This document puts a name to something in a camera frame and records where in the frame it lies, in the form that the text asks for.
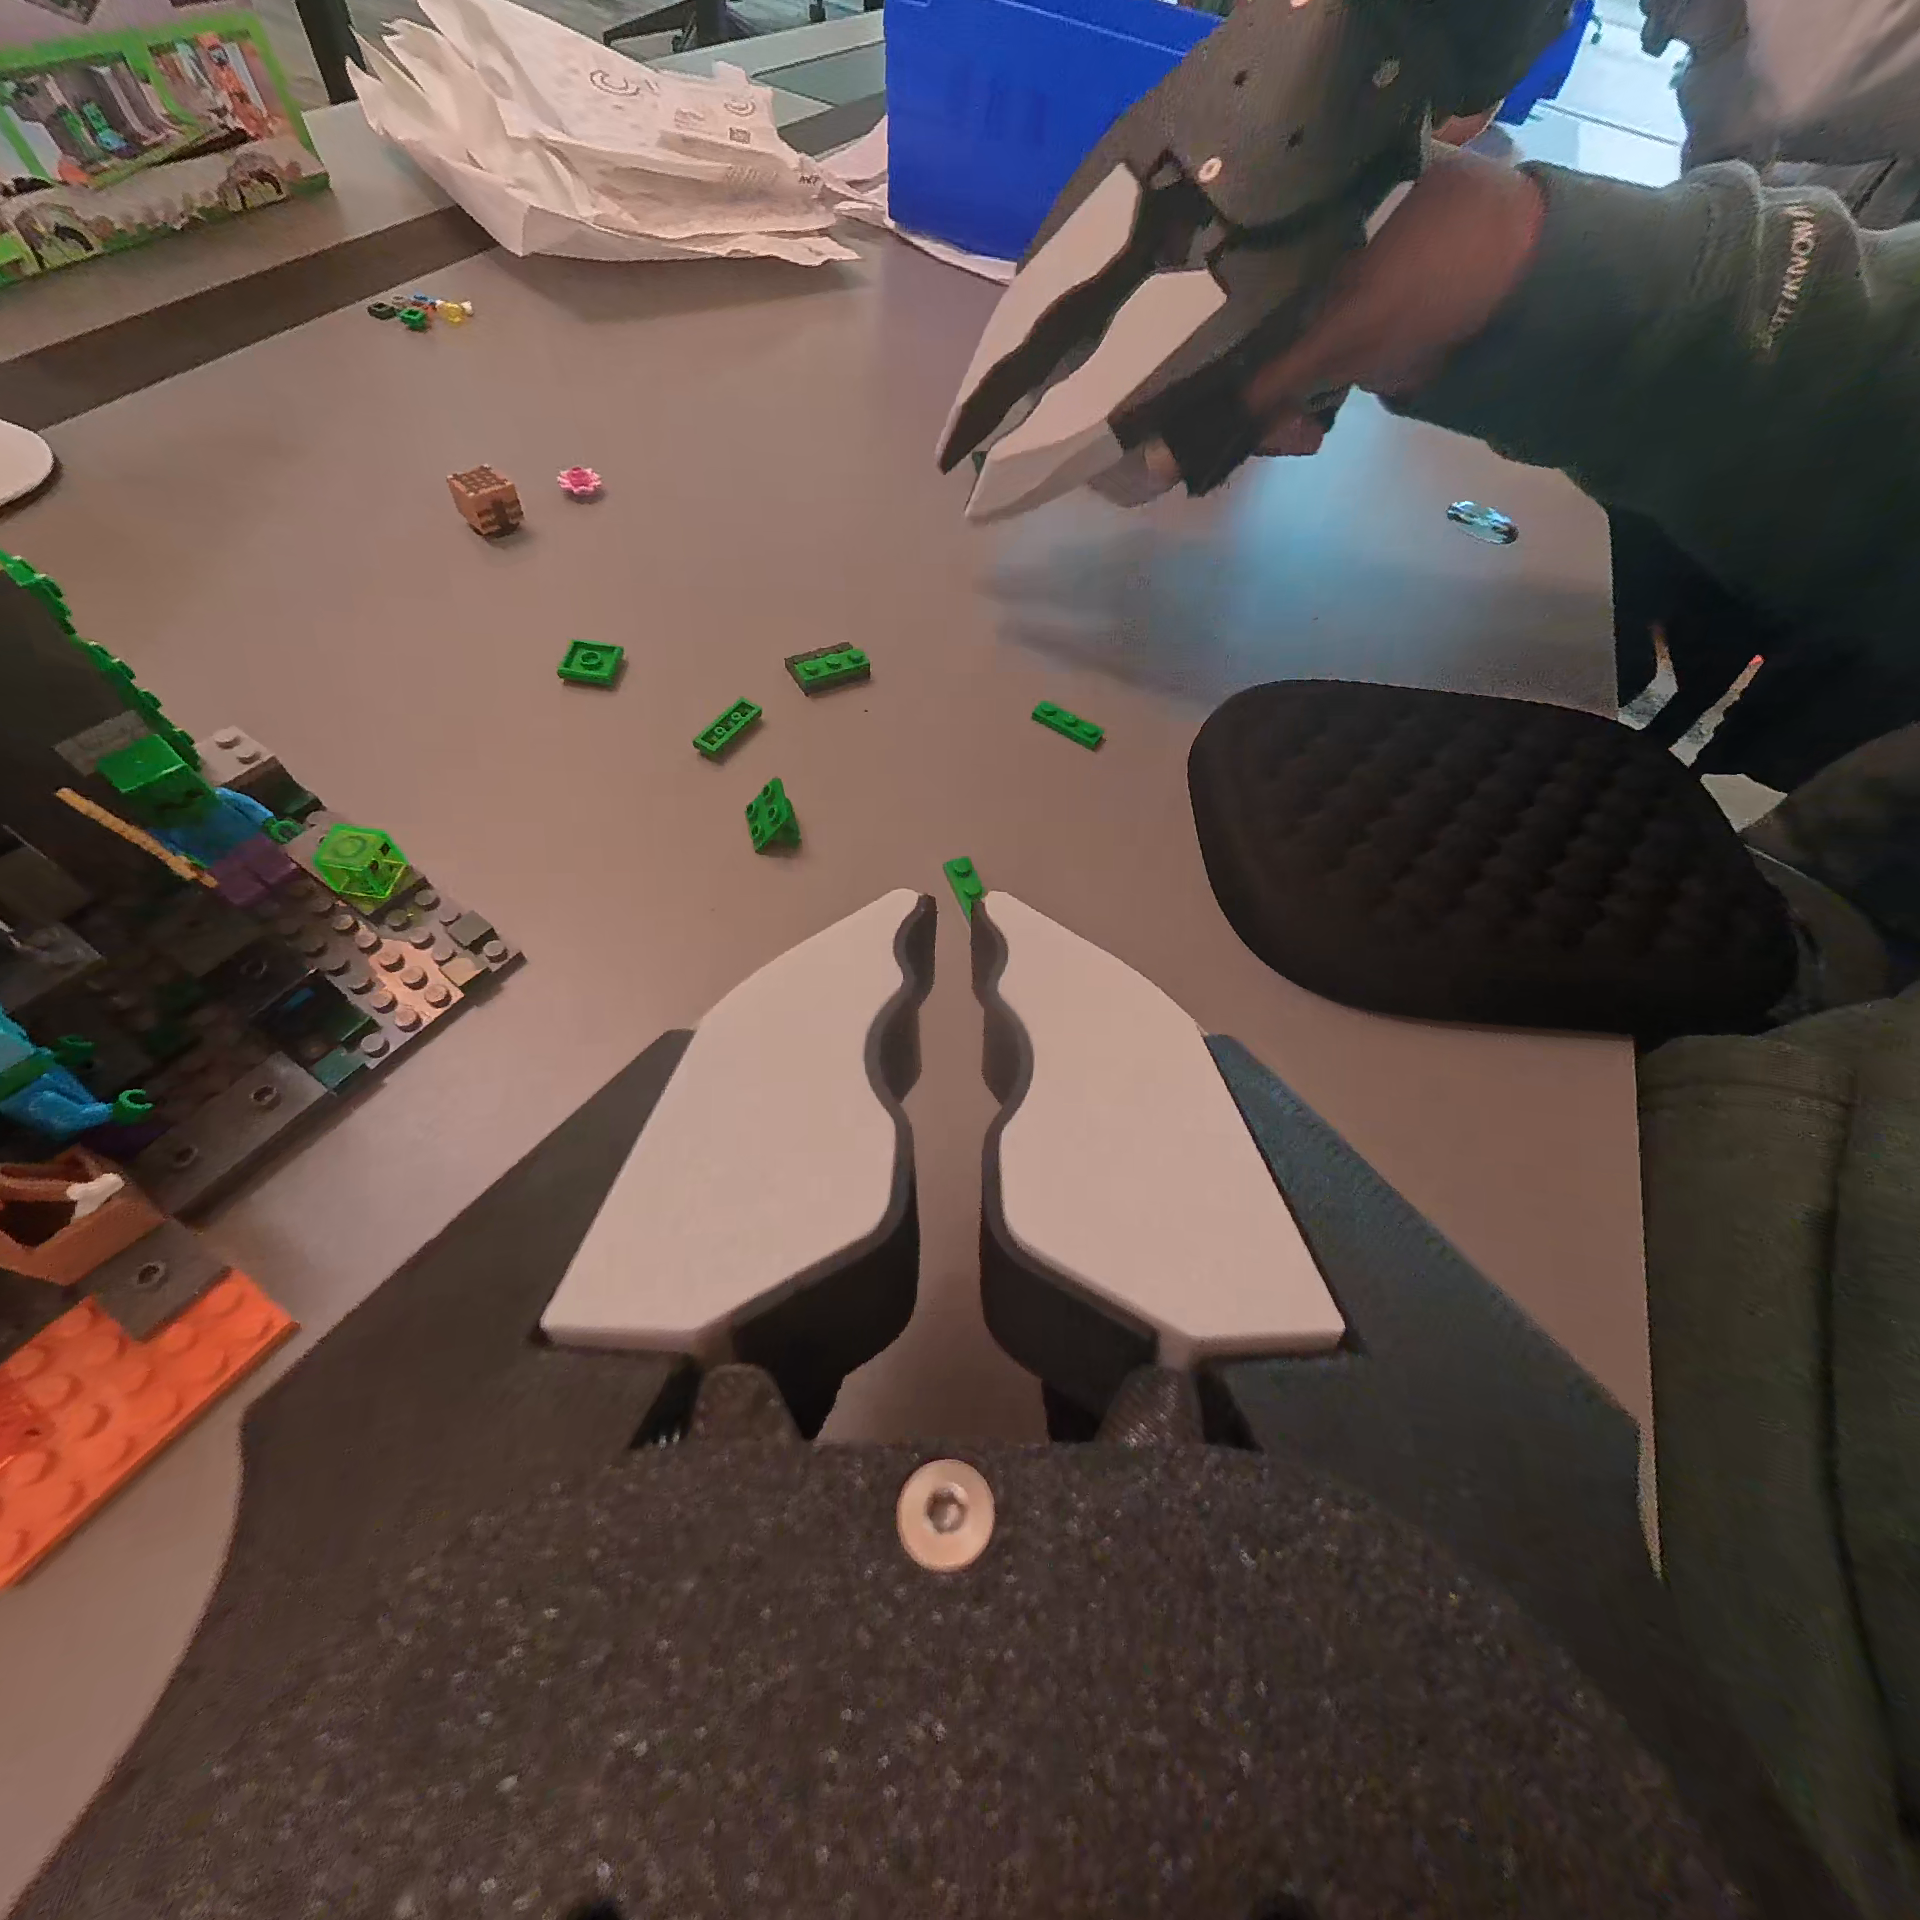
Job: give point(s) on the person's right hand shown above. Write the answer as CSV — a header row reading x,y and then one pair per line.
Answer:
x,y
1424,285

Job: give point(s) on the small green brick plate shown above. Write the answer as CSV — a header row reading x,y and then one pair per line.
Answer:
x,y
772,818

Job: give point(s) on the white paper bag pile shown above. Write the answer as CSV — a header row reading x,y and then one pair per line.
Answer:
x,y
600,135

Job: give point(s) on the black chair armrest pad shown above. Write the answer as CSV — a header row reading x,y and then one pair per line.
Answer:
x,y
1483,855

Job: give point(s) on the small shiny metal object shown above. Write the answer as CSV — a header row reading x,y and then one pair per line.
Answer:
x,y
1481,521

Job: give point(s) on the toy brick model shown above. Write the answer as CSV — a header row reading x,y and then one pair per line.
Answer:
x,y
180,974

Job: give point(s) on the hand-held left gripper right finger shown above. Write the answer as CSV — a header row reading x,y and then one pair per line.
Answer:
x,y
1154,1185

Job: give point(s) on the green narrow plate brick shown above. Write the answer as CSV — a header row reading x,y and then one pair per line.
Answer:
x,y
726,728
1068,725

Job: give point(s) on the cluster of small loose bricks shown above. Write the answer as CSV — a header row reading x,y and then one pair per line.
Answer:
x,y
412,311

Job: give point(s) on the green square tile brick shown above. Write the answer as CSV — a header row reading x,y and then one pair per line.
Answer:
x,y
590,662

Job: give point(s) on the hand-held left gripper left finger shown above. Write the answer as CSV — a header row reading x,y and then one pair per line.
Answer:
x,y
734,1172

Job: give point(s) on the brown toy brick head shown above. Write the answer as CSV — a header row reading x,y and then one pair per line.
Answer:
x,y
484,504

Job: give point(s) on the white book stand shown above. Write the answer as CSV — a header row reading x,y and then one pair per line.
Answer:
x,y
18,464

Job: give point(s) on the green toy set box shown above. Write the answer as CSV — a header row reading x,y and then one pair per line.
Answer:
x,y
134,135

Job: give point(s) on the small green brick piece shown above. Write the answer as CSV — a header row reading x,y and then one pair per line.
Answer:
x,y
964,886

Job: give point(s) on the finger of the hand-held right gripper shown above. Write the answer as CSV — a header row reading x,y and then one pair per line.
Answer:
x,y
1049,271
1109,389

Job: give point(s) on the grey desk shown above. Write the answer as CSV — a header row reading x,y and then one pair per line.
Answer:
x,y
749,495

